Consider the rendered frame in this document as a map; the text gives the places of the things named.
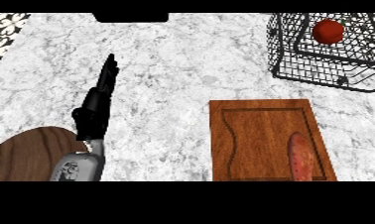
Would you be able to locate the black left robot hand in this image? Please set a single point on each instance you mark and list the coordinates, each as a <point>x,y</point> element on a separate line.
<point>95,109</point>

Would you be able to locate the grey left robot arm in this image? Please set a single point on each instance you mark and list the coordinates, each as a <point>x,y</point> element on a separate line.
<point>80,165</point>

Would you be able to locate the round dark wooden board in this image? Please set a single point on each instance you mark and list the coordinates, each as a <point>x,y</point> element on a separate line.
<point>32,157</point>

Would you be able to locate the brown wooden cutting board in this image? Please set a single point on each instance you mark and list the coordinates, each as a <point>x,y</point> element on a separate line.
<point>259,142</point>

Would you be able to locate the red bell pepper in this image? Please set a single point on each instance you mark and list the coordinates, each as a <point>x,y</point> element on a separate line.
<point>300,158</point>

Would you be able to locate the red round fruit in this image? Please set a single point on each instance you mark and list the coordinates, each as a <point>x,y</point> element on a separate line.
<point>328,31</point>

